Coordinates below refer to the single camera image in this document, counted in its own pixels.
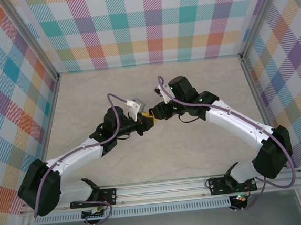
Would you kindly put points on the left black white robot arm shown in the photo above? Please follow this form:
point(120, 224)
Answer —
point(72, 157)

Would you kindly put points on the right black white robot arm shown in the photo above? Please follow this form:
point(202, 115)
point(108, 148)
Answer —
point(235, 121)

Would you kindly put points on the left controller circuit board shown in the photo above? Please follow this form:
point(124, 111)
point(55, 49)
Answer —
point(95, 210)

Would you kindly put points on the controller circuit board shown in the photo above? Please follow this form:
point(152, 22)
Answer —
point(241, 198)
point(95, 210)

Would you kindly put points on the right controller circuit board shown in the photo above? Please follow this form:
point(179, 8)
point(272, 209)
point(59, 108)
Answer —
point(241, 198)

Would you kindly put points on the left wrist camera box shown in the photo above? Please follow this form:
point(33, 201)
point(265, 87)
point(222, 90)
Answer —
point(139, 105)

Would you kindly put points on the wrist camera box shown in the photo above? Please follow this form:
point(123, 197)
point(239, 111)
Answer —
point(139, 105)
point(166, 96)

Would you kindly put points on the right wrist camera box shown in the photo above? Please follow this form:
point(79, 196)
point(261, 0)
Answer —
point(166, 96)

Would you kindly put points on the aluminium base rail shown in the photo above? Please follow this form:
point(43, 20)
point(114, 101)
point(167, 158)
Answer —
point(160, 190)

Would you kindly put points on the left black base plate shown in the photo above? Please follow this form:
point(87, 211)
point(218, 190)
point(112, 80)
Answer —
point(109, 195)

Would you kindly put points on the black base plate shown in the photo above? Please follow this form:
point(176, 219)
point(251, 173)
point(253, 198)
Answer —
point(109, 195)
point(217, 187)

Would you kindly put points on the right aluminium side rail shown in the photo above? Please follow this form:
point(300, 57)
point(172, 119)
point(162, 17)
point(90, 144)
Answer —
point(255, 92)

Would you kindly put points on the aluminium side rail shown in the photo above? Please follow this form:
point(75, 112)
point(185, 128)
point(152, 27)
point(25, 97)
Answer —
point(51, 110)
point(255, 92)

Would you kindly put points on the left aluminium side rail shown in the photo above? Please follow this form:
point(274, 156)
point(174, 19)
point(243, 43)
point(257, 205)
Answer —
point(51, 110)

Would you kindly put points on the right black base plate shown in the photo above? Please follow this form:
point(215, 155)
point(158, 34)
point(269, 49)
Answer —
point(217, 187)

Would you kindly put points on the right aluminium frame post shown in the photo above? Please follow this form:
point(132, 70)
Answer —
point(260, 13)

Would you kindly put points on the aluminium frame post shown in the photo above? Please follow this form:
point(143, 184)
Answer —
point(27, 36)
point(260, 13)

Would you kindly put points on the left aluminium frame post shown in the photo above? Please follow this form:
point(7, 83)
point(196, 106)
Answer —
point(27, 36)

